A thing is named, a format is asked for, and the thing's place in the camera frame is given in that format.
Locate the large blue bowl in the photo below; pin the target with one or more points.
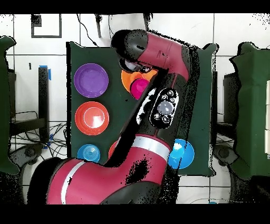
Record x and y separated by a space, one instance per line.
183 154

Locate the black metal stand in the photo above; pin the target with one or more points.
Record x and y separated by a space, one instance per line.
43 101
214 95

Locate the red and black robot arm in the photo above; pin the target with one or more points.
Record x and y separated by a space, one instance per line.
105 181

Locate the small magenta bowl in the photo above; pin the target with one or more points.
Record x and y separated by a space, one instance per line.
138 88

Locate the large yellow-orange bowl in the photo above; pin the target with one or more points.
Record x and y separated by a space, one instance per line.
128 79

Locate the wide purple bowl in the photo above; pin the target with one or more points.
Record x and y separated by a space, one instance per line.
91 80

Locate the green cloth covered table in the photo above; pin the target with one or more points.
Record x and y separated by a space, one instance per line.
253 105
4 105

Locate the wide red-orange bowl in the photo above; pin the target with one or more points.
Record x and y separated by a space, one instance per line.
92 118
112 150

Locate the dark green tablecloth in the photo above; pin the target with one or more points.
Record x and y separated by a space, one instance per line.
200 105

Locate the black square floor frame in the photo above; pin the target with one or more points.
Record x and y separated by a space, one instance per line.
35 21

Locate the small light blue bowl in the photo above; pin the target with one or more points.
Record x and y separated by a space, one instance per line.
88 153

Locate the small black floor object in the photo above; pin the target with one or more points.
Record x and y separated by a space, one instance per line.
30 66

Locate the blue tape strip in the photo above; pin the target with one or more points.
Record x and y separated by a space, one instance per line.
49 74

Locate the grey stand leg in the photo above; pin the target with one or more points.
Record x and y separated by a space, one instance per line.
98 27
147 21

